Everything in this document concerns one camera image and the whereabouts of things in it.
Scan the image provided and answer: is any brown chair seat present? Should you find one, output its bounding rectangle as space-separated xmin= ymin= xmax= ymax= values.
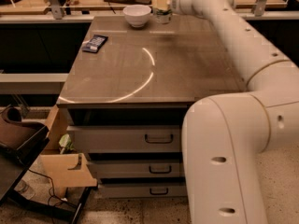
xmin=0 ymin=105 xmax=49 ymax=164

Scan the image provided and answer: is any middle grey drawer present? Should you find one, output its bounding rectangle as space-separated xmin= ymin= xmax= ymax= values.
xmin=87 ymin=160 xmax=184 ymax=179

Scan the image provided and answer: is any grey drawer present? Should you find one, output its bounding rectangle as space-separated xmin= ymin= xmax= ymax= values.
xmin=87 ymin=160 xmax=184 ymax=179
xmin=67 ymin=125 xmax=181 ymax=153
xmin=98 ymin=182 xmax=187 ymax=199

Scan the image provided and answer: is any dark blue snack packet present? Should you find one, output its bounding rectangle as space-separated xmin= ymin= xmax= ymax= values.
xmin=82 ymin=35 xmax=108 ymax=53

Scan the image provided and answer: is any bottom grey drawer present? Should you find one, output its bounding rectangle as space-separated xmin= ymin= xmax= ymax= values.
xmin=98 ymin=182 xmax=187 ymax=199

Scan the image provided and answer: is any white ceramic bowl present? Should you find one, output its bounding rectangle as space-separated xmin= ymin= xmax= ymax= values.
xmin=122 ymin=5 xmax=151 ymax=28

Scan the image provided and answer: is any top grey drawer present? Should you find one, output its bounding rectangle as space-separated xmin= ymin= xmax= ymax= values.
xmin=67 ymin=125 xmax=181 ymax=153

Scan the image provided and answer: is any black cable on floor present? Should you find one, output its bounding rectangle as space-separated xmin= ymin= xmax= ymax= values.
xmin=28 ymin=168 xmax=78 ymax=210

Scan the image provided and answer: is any cardboard piece on floor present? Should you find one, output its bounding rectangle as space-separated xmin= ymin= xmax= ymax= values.
xmin=40 ymin=153 xmax=97 ymax=198

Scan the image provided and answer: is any grey drawer cabinet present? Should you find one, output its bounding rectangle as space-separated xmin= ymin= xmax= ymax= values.
xmin=57 ymin=15 xmax=244 ymax=185

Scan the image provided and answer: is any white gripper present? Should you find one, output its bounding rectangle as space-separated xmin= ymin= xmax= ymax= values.
xmin=151 ymin=0 xmax=195 ymax=15

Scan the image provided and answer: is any green 7up soda can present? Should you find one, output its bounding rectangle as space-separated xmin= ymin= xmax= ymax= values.
xmin=152 ymin=8 xmax=172 ymax=24

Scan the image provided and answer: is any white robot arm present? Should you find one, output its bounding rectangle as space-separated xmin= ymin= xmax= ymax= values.
xmin=152 ymin=0 xmax=299 ymax=224

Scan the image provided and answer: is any black metal frame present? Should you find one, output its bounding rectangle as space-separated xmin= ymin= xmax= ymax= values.
xmin=7 ymin=187 xmax=92 ymax=224

